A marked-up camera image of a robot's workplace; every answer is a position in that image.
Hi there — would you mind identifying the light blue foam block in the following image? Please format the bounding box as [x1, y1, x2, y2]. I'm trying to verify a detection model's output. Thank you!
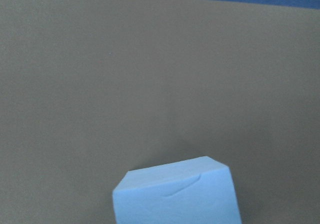
[112, 156, 242, 224]

